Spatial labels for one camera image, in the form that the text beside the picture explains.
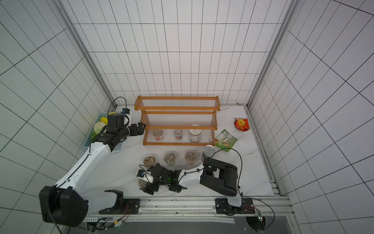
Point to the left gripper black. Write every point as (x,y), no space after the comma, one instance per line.
(140,129)

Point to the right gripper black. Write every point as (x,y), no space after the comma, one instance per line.
(159,178)

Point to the small red jar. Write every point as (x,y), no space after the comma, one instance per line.
(178,133)
(158,134)

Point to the yellow label seed jar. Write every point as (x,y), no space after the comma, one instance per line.
(149,161)

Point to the green label seed jar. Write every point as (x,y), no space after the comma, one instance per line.
(170,158)

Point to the dark green tin can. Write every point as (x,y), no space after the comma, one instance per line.
(208,152)

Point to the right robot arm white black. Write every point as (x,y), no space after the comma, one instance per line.
(218,176)

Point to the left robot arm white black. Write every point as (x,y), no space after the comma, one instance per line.
(68,202)

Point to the wooden three-tier shelf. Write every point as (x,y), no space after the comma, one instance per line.
(171,113)

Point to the yellow white napa cabbage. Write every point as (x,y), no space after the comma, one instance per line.
(105,119)

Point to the green white napa cabbage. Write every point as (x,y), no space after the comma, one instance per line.
(97,128)

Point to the blue plastic basket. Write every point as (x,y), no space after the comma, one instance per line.
(89,137)

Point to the green snack packet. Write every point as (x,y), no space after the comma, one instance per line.
(225,141)

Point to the red snack bag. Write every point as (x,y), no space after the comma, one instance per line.
(241,124)

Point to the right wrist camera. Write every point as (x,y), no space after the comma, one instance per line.
(145,176)

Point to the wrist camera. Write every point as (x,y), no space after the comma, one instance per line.
(126,111)
(145,176)

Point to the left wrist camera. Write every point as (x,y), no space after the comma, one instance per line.
(126,111)

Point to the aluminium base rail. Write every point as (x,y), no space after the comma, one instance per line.
(261,213)

